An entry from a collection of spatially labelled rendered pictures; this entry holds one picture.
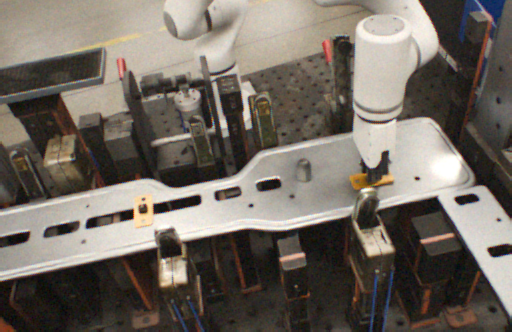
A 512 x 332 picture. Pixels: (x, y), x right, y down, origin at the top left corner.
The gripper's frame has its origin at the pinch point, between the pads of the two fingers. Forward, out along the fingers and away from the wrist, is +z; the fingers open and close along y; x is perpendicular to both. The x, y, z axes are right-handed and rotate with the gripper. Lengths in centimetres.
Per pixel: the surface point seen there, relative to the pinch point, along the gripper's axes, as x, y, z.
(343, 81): 0.4, -19.6, -7.8
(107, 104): -96, -192, 104
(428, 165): 12.5, -0.7, 3.3
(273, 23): 24, -252, 104
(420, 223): 5.7, 11.3, 5.3
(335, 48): -1.4, -19.9, -16.2
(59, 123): -66, -35, -1
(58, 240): -64, -2, 3
